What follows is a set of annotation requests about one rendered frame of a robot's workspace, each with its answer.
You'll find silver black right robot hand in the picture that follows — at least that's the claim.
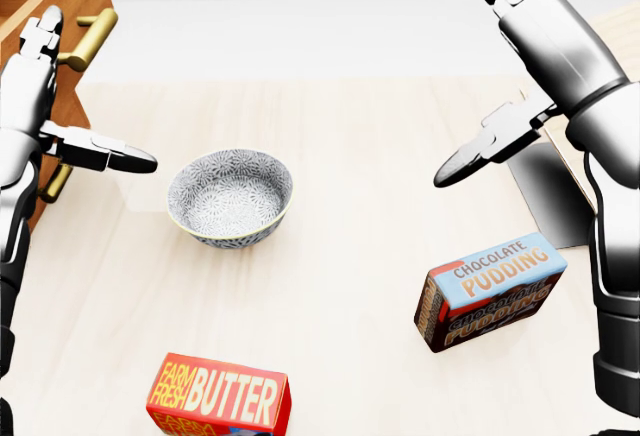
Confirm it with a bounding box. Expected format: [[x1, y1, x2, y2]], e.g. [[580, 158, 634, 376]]
[[432, 0, 630, 189]]

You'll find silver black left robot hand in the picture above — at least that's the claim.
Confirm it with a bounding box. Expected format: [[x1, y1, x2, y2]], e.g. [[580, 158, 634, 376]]
[[0, 4, 159, 175]]

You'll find grey patterned bowl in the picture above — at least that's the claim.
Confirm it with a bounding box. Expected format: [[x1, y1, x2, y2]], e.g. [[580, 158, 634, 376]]
[[166, 148, 295, 251]]

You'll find chocolate pudding box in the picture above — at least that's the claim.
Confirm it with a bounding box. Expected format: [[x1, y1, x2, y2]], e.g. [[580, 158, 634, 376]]
[[413, 231, 569, 354]]

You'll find red butter box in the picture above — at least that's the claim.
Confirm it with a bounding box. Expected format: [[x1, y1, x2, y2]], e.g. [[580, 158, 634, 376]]
[[145, 352, 293, 436]]

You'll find brass handle of open drawer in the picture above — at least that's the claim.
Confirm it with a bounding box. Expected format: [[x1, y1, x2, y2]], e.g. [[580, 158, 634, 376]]
[[56, 7, 120, 73]]

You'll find brass handle of closed drawer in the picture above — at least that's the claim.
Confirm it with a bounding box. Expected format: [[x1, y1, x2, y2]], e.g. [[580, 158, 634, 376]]
[[37, 162, 75, 205]]

